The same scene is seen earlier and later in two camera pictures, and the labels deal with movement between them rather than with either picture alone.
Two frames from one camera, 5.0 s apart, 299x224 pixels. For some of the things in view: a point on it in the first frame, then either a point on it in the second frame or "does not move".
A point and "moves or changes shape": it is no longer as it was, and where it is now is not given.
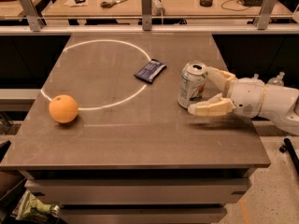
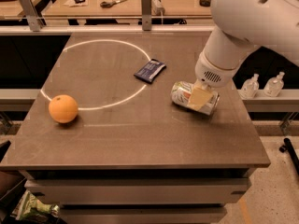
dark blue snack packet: x=150 y=70 does not move
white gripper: x=248 y=97 → x=210 y=72
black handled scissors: x=110 y=4 does not move
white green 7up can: x=192 y=82 moves or changes shape
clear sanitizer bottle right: x=277 y=80 does not move
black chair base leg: x=291 y=153 does not move
